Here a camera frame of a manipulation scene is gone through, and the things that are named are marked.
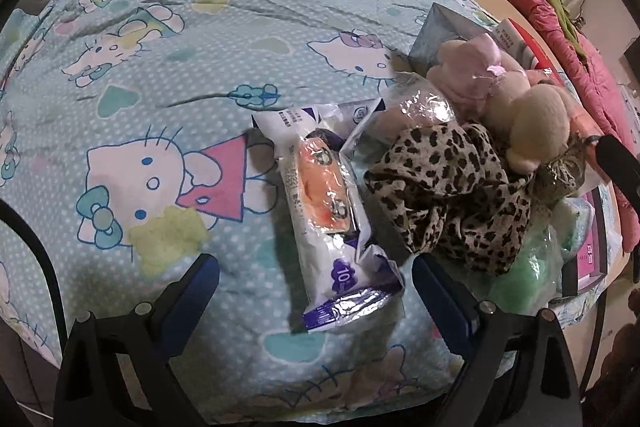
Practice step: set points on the leopard print scrunchie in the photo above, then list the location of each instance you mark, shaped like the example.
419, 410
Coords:
447, 190

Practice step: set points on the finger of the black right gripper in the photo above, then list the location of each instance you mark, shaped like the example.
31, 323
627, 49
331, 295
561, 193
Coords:
614, 159

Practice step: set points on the green cloth on quilt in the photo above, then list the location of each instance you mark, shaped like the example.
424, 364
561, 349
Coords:
569, 30

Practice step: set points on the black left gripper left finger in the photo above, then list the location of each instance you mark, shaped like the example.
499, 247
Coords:
115, 371

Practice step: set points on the dark box with pink book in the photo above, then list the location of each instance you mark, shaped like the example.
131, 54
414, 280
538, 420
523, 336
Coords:
589, 266

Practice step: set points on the green floral tissue pack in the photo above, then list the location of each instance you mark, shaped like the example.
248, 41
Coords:
533, 279

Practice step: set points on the beige plush doll purple dress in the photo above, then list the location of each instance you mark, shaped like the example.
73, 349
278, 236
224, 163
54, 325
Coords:
487, 85

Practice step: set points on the pink quilt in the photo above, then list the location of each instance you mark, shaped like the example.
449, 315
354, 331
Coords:
591, 79

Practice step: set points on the purple white wet wipes pack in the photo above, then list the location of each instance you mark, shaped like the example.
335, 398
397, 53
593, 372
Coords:
347, 276

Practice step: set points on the red white tissue pack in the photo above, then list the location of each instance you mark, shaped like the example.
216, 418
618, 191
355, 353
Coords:
525, 49

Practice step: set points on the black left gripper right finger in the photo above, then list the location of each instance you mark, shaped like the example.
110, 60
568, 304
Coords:
517, 370

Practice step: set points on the blue grey plastic bag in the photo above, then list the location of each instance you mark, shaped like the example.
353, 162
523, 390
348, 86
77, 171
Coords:
441, 24

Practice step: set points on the Hello Kitty blue bedsheet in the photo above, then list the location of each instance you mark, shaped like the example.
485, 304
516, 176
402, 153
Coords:
113, 111

